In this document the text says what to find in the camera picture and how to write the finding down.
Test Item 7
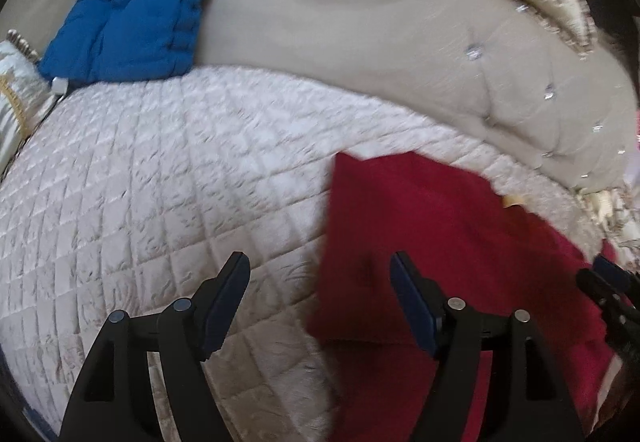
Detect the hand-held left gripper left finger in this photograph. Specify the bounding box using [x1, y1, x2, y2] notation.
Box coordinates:
[59, 251, 251, 442]

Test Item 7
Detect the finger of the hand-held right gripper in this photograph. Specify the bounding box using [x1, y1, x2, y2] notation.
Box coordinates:
[576, 255, 640, 310]

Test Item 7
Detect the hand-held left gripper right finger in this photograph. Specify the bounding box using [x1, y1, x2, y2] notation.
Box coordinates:
[390, 251, 586, 442]

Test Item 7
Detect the red small garment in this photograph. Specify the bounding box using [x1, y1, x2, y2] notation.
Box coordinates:
[306, 151, 621, 442]

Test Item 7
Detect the cream floral cushion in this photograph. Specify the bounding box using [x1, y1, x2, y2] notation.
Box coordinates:
[575, 185, 640, 269]

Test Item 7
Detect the white quilted sofa cover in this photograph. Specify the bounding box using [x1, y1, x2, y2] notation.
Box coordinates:
[0, 65, 608, 442]

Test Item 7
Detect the beige tufted sofa backrest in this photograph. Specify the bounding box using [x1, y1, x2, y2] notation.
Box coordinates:
[10, 0, 635, 189]

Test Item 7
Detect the striped gold trimmed pillow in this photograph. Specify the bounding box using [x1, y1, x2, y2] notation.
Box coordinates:
[0, 30, 57, 175]

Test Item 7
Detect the blue quilted jacket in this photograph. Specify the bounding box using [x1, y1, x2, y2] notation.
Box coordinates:
[37, 0, 234, 86]

